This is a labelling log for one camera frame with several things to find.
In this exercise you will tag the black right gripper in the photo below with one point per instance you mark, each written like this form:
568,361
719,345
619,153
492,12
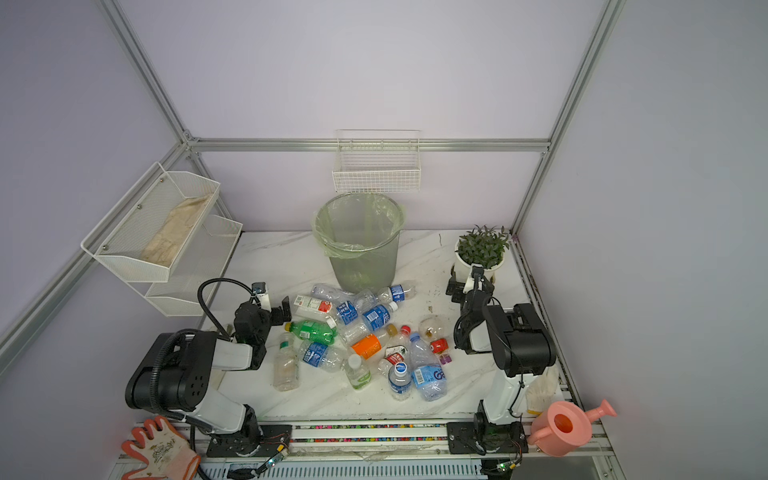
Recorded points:
456,290

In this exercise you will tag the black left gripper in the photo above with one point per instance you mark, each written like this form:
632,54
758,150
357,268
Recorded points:
277,317

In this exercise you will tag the tall blue label water bottle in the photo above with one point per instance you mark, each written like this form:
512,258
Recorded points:
368,322

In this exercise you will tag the small green tinted bottle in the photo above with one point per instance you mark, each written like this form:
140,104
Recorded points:
357,372

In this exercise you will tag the short bottle blue white cap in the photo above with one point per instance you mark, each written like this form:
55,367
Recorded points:
400,381

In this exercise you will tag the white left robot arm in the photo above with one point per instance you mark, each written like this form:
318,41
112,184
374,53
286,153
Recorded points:
174,379

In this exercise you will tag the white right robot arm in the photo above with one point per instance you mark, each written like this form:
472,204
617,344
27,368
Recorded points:
516,338

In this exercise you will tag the blue label bottle near bin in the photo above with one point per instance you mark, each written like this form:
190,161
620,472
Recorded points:
397,293

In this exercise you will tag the green lined trash bin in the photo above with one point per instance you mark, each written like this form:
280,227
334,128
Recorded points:
359,233

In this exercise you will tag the clear jar brown residue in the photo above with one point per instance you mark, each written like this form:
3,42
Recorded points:
432,328

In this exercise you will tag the green soda bottle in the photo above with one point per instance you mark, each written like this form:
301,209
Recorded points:
313,331

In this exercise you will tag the clear crushed bottle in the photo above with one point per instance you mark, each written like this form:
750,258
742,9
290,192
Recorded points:
331,293

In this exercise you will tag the potted green succulent plant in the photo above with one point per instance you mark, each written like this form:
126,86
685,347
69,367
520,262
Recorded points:
485,246

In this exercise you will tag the clear empty bottle green cap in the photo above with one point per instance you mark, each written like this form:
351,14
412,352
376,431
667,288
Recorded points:
286,367

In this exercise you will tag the clear bottle blue label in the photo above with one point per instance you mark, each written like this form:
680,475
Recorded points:
321,356

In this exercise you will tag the small blue label bottle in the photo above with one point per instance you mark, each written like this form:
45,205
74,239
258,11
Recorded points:
348,310

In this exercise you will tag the large crushed blue label bottle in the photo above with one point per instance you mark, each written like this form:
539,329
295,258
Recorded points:
427,373

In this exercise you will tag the orange label bottle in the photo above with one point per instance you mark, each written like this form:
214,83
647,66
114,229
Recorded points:
374,342

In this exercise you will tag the beige cloth in shelf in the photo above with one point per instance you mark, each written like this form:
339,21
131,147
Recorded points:
168,241

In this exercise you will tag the white two-tier mesh shelf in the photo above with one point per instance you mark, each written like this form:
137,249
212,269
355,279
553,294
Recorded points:
120,237

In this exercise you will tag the pink watering can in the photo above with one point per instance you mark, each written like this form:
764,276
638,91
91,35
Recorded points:
564,427

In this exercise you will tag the orange white work glove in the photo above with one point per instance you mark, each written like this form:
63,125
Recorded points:
162,450

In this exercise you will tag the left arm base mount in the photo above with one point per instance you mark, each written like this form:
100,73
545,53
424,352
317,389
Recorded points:
261,442

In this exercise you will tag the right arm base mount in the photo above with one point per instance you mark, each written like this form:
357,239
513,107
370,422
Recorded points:
485,439

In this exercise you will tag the white wire wall basket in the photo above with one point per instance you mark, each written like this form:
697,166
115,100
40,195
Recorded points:
377,161

